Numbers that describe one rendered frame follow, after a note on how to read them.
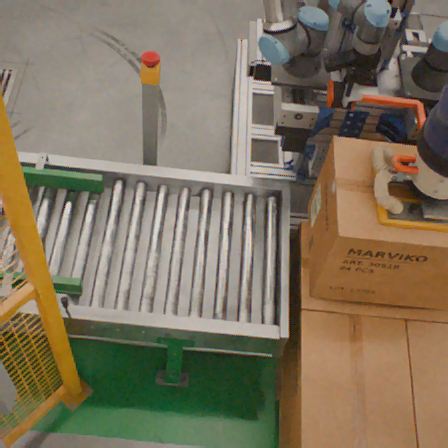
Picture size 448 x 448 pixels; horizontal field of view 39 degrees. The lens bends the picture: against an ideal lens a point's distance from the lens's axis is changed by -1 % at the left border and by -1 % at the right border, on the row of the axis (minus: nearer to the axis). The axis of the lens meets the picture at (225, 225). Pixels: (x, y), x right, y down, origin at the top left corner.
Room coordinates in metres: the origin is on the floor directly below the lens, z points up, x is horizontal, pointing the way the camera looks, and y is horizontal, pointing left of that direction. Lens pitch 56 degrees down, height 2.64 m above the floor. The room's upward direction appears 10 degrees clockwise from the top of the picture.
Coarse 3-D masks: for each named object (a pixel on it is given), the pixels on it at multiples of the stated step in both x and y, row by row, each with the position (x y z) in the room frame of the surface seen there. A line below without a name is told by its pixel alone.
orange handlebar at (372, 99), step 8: (368, 96) 1.54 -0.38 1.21; (376, 96) 1.55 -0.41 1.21; (384, 96) 1.56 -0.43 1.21; (384, 104) 1.54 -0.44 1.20; (392, 104) 1.54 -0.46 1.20; (400, 104) 1.54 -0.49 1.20; (408, 104) 1.55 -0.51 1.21; (416, 104) 1.55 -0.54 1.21; (416, 112) 1.52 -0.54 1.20; (424, 120) 1.48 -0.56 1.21; (392, 160) 1.29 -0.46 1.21; (400, 160) 1.30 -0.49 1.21; (408, 160) 1.30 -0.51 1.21; (400, 168) 1.26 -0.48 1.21; (408, 168) 1.27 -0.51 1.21; (416, 168) 1.27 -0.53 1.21
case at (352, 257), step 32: (352, 160) 1.38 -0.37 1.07; (320, 192) 1.38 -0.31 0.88; (352, 192) 1.25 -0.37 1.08; (320, 224) 1.25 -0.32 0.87; (352, 224) 1.13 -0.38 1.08; (320, 256) 1.13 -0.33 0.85; (352, 256) 1.08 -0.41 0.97; (384, 256) 1.09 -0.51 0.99; (416, 256) 1.10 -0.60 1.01; (320, 288) 1.07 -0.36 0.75; (352, 288) 1.08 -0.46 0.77; (384, 288) 1.09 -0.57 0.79; (416, 288) 1.11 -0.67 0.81
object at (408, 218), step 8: (400, 200) 1.24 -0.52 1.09; (408, 200) 1.24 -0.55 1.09; (416, 200) 1.25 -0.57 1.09; (384, 208) 1.20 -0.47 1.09; (408, 208) 1.20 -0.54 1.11; (416, 208) 1.20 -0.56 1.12; (384, 216) 1.17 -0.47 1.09; (392, 216) 1.17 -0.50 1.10; (400, 216) 1.17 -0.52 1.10; (408, 216) 1.18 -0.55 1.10; (416, 216) 1.18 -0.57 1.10; (384, 224) 1.14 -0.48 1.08; (392, 224) 1.15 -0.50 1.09; (400, 224) 1.15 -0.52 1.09; (408, 224) 1.15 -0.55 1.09; (416, 224) 1.16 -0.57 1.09; (424, 224) 1.16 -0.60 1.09; (432, 224) 1.17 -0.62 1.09; (440, 224) 1.17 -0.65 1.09
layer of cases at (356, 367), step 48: (336, 336) 1.00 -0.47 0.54; (384, 336) 1.04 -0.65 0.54; (432, 336) 1.07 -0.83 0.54; (288, 384) 0.89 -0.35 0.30; (336, 384) 0.82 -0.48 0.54; (384, 384) 0.85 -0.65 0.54; (432, 384) 0.88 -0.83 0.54; (288, 432) 0.70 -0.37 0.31; (336, 432) 0.66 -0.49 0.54; (384, 432) 0.68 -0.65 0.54; (432, 432) 0.71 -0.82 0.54
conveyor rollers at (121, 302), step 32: (32, 192) 1.39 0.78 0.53; (96, 192) 1.43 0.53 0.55; (160, 192) 1.49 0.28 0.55; (64, 224) 1.26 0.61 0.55; (128, 224) 1.32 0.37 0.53; (160, 224) 1.34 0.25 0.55; (224, 224) 1.40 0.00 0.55; (128, 256) 1.17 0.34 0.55; (224, 256) 1.25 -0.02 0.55; (0, 288) 0.95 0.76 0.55; (96, 288) 1.02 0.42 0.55; (128, 288) 1.05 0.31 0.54; (192, 288) 1.09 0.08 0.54; (224, 288) 1.11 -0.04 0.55; (224, 320) 0.99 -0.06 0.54
